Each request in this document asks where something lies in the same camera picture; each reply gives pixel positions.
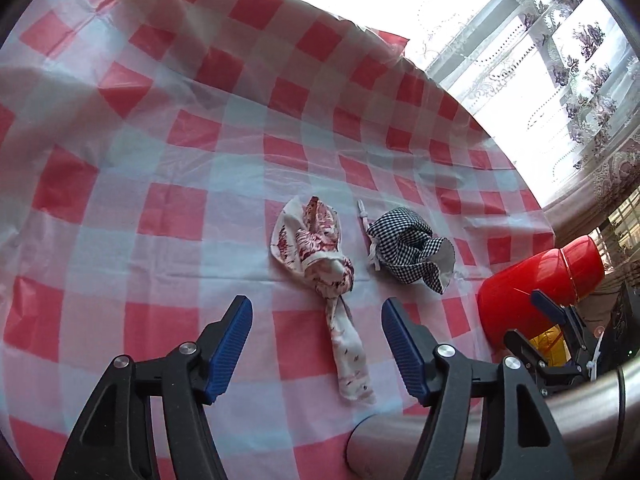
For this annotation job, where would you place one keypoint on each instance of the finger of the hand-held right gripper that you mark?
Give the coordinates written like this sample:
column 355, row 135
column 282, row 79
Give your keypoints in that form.
column 525, row 347
column 550, row 306

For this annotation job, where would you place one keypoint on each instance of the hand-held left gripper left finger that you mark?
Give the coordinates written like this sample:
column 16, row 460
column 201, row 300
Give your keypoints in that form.
column 230, row 345

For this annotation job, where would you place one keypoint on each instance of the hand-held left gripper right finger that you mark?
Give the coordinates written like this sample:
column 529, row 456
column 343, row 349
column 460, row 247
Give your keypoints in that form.
column 405, row 350

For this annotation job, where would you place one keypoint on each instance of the red floral white cloth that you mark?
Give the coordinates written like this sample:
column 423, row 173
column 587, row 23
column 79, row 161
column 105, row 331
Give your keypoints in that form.
column 320, row 245

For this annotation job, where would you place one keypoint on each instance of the yellow leather sofa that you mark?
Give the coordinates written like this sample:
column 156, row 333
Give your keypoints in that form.
column 547, row 347

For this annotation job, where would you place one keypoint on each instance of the red thermos jug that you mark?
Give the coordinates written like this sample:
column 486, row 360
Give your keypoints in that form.
column 520, row 290

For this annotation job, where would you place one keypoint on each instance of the stainless steel thermos bottle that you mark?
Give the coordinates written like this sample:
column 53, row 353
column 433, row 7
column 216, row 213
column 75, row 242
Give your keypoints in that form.
column 590, row 425

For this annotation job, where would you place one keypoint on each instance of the black white checked cloth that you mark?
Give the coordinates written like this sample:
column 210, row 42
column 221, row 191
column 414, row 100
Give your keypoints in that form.
column 405, row 245

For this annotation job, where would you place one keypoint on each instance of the pink curtain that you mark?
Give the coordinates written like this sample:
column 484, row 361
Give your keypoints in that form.
column 600, row 185

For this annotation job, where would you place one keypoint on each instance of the red white checked tablecloth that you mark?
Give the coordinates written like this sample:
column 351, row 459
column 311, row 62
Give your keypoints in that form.
column 150, row 185

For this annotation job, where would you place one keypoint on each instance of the floral lace curtain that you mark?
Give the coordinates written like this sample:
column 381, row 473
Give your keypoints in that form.
column 540, row 45

